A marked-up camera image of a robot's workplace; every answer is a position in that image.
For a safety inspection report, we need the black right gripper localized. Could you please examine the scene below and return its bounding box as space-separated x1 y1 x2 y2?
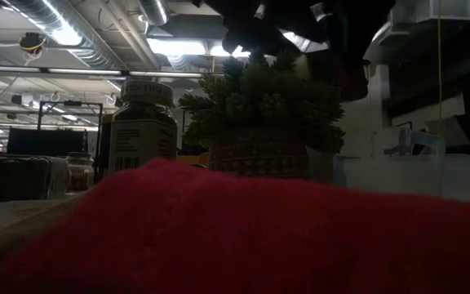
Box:
204 0 395 89

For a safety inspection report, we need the artificial green succulent in pot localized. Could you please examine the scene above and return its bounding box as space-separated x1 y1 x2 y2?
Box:
177 51 346 180

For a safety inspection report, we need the clear plastic bin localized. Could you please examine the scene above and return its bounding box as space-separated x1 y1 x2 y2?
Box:
384 129 447 197
308 134 407 195

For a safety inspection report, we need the light grey plastic bin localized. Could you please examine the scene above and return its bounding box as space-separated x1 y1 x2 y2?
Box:
441 153 470 202

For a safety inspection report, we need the red cloth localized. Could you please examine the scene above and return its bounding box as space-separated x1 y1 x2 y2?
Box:
0 157 470 294

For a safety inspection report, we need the long ceiling light strip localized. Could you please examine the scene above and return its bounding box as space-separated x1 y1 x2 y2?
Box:
0 64 204 79

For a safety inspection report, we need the black monitor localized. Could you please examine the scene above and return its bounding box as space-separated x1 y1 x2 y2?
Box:
6 127 88 158

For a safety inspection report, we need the silver spiral ventilation duct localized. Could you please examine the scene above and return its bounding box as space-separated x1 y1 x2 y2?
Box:
0 0 132 71

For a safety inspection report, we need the black metal stand frame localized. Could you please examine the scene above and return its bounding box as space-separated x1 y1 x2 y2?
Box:
37 100 104 180

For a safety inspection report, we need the yellow ceiling cable reel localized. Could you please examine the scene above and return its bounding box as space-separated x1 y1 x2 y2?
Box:
17 31 49 56

